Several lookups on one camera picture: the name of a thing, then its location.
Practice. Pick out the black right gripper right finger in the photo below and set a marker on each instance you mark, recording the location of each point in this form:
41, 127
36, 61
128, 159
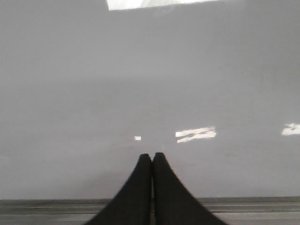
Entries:
174, 204

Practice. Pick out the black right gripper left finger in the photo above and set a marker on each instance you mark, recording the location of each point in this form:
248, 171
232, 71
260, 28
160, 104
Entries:
131, 205

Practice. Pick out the white whiteboard with aluminium frame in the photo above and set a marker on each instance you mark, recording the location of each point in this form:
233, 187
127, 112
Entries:
86, 86

